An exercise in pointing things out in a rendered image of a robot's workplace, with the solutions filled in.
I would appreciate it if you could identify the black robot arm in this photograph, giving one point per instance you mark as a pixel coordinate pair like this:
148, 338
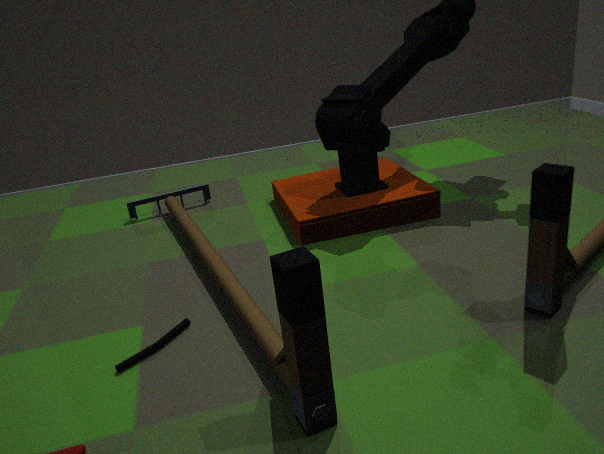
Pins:
349, 120

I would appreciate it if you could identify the black bent rod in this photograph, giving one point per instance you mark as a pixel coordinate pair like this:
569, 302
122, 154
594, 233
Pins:
152, 348

